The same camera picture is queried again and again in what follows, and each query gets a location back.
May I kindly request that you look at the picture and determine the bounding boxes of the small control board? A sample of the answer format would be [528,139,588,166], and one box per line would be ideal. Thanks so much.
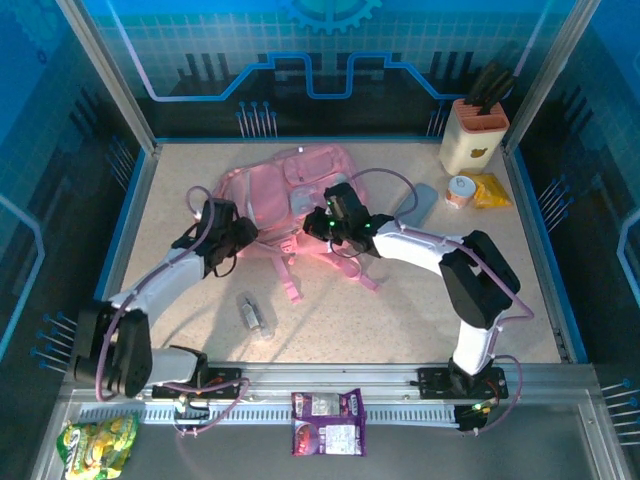
[172,399,211,437]
[453,398,501,434]

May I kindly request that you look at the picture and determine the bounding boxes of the pink student backpack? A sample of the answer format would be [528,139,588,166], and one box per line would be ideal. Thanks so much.
[212,144,381,305]

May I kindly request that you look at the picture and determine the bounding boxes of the cream knife block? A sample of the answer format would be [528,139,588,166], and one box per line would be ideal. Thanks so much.
[439,98,511,176]

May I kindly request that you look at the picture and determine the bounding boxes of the black handled knife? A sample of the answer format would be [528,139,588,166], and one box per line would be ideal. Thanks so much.
[467,60,501,107]
[483,79,517,117]
[474,69,514,112]

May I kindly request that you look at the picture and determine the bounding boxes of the aluminium frame post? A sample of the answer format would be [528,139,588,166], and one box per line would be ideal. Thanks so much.
[501,0,601,156]
[53,0,162,154]

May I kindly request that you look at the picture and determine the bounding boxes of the aluminium table side rail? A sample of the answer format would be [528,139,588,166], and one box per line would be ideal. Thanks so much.
[502,144,576,364]
[82,142,161,364]

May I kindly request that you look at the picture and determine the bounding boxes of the green yellow snack bag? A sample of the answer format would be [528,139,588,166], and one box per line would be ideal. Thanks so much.
[55,412,140,480]

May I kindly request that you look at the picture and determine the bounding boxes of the can with white lid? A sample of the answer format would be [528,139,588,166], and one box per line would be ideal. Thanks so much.
[444,175,477,211]

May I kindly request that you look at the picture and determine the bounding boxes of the purple snack bag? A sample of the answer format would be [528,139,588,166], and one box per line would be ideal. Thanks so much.
[291,388,368,457]

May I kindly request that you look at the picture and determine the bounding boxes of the aluminium mounting beam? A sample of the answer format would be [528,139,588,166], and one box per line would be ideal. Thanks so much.
[62,360,599,407]

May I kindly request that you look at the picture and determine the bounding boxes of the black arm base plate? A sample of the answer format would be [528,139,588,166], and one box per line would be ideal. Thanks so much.
[151,366,245,401]
[417,366,510,401]

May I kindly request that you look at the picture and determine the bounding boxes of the slotted grey cable duct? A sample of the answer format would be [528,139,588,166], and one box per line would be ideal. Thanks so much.
[79,402,461,427]

